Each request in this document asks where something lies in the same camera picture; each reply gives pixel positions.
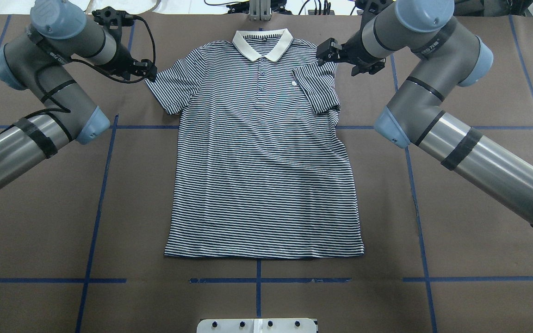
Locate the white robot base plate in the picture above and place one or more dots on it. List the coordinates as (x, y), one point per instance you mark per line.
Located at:
(258, 325)

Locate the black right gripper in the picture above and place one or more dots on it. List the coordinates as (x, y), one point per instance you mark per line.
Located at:
(352, 49)

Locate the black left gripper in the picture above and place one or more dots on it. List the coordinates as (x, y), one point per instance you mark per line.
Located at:
(122, 59)

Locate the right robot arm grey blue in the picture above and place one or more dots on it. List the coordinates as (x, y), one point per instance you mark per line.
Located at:
(450, 56)

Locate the striped polo shirt white collar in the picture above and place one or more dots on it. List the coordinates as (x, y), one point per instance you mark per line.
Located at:
(260, 171)

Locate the aluminium frame post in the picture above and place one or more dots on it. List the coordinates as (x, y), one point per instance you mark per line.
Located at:
(260, 10)

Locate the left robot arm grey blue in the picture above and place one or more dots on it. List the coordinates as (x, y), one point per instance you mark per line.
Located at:
(61, 33)

